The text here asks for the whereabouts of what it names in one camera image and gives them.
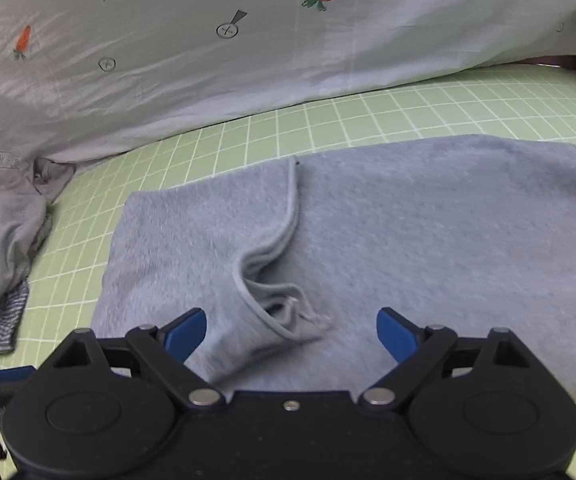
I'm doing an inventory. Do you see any grey sweatshirt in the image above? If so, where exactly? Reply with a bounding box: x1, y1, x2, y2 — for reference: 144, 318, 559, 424
90, 134, 576, 402

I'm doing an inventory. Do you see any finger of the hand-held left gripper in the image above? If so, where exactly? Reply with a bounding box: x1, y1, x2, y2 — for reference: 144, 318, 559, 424
0, 366, 38, 404

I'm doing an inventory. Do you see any grey carrot-print quilt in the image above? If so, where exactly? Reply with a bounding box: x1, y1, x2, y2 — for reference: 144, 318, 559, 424
0, 0, 576, 188

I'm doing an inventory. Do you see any grey elastic-waist garment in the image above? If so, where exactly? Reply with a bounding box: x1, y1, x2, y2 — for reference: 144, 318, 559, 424
0, 157, 76, 309

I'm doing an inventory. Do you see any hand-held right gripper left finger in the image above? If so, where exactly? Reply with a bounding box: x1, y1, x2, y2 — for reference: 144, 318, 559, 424
48, 308, 227, 408

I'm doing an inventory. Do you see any blue plaid shirt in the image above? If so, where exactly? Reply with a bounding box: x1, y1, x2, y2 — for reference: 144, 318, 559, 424
0, 280, 31, 357

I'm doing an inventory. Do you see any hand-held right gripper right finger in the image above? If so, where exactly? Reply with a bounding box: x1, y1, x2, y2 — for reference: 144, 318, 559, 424
359, 308, 540, 408

